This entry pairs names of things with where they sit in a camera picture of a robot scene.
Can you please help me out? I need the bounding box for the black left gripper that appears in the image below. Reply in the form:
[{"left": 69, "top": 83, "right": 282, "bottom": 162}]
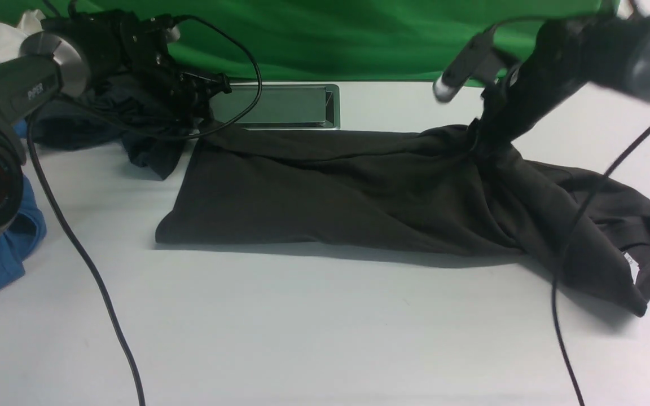
[{"left": 43, "top": 8, "right": 232, "bottom": 111}]

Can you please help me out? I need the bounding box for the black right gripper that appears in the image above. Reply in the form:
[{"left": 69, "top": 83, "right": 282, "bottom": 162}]
[{"left": 475, "top": 15, "right": 650, "bottom": 147}]

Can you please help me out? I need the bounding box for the dark gray long-sleeve top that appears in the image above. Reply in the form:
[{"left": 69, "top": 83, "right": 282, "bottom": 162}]
[{"left": 155, "top": 125, "right": 650, "bottom": 317}]

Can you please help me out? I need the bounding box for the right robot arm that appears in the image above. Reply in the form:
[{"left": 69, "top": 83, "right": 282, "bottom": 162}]
[{"left": 477, "top": 15, "right": 650, "bottom": 148}]

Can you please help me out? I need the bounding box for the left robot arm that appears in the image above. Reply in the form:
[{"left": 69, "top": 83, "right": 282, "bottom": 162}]
[{"left": 0, "top": 7, "right": 232, "bottom": 234}]

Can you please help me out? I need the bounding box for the dark teal crumpled garment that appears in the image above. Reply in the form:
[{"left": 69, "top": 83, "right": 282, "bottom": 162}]
[{"left": 33, "top": 77, "right": 211, "bottom": 180}]

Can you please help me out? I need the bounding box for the green backdrop cloth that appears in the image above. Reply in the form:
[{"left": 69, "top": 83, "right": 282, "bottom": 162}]
[{"left": 74, "top": 1, "right": 620, "bottom": 81}]

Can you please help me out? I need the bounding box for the blue crumpled garment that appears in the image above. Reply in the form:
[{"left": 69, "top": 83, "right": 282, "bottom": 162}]
[{"left": 0, "top": 121, "right": 47, "bottom": 297}]

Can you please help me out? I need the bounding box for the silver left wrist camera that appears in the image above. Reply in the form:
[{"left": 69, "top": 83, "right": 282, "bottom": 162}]
[{"left": 164, "top": 25, "right": 181, "bottom": 44}]

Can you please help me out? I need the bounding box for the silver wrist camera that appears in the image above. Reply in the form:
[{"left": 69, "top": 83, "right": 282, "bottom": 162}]
[
  {"left": 164, "top": 25, "right": 181, "bottom": 44},
  {"left": 432, "top": 26, "right": 521, "bottom": 104}
]

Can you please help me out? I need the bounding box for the metal table cable hatch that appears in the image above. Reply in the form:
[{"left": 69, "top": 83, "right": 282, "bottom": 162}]
[{"left": 210, "top": 84, "right": 340, "bottom": 130}]

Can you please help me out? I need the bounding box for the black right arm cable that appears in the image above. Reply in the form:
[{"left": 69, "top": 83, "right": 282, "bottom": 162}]
[{"left": 551, "top": 0, "right": 650, "bottom": 406}]

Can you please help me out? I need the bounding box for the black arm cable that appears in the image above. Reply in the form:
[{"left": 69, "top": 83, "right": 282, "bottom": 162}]
[
  {"left": 551, "top": 0, "right": 650, "bottom": 406},
  {"left": 26, "top": 14, "right": 263, "bottom": 406}
]

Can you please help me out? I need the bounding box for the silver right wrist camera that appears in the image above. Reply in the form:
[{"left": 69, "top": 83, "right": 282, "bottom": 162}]
[{"left": 432, "top": 26, "right": 521, "bottom": 104}]

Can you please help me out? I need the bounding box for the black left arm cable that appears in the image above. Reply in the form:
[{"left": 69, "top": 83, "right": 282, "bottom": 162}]
[{"left": 26, "top": 14, "right": 263, "bottom": 406}]

